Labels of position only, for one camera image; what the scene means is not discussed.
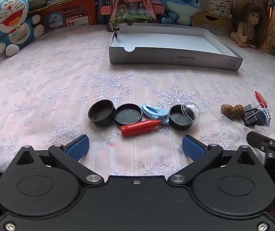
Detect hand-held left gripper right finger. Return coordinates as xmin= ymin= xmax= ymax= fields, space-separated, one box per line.
xmin=168 ymin=135 xmax=263 ymax=186

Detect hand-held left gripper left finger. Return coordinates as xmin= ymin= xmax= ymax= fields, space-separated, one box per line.
xmin=10 ymin=135 xmax=104 ymax=187

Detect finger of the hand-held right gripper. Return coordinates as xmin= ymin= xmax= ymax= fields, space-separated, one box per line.
xmin=246 ymin=131 xmax=275 ymax=152

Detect light blue hair clip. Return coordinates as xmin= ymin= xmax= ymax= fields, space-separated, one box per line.
xmin=257 ymin=108 xmax=272 ymax=126
xmin=140 ymin=103 xmax=170 ymax=124

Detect black binder clip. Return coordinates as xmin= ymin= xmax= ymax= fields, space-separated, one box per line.
xmin=108 ymin=22 xmax=121 ymax=39
xmin=245 ymin=114 xmax=259 ymax=126
xmin=244 ymin=104 xmax=265 ymax=116

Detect small red crayon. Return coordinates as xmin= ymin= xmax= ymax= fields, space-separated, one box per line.
xmin=255 ymin=91 xmax=268 ymax=109

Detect clear plastic dome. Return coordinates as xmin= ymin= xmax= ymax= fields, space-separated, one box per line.
xmin=181 ymin=102 xmax=201 ymax=126

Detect brown acorn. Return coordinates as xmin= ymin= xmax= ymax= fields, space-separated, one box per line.
xmin=232 ymin=105 xmax=245 ymax=119
xmin=221 ymin=104 xmax=235 ymax=118

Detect deep black round cap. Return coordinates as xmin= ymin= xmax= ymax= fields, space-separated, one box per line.
xmin=88 ymin=100 xmax=117 ymax=126

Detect black round lid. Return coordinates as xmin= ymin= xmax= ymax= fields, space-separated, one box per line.
xmin=115 ymin=103 xmax=143 ymax=126

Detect large red crayon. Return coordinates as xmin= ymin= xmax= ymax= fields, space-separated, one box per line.
xmin=119 ymin=119 xmax=162 ymax=137

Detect white cardboard box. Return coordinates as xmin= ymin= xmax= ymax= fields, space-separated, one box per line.
xmin=109 ymin=23 xmax=243 ymax=71

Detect pink snowflake tablecloth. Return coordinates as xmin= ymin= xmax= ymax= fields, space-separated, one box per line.
xmin=0 ymin=24 xmax=275 ymax=178

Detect brown haired doll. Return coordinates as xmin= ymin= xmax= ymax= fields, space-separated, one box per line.
xmin=231 ymin=1 xmax=269 ymax=50

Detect wooden drawer box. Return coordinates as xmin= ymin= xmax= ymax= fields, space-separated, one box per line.
xmin=192 ymin=11 xmax=233 ymax=28

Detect red plastic crate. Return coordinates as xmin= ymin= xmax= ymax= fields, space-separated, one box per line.
xmin=28 ymin=0 xmax=98 ymax=33

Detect pink triangular dollhouse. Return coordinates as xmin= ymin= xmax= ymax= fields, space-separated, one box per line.
xmin=101 ymin=0 xmax=164 ymax=27

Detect blue cat robot plush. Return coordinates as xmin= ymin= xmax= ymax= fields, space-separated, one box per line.
xmin=0 ymin=0 xmax=44 ymax=57

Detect blue alien plush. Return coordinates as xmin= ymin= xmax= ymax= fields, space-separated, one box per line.
xmin=149 ymin=0 xmax=205 ymax=27

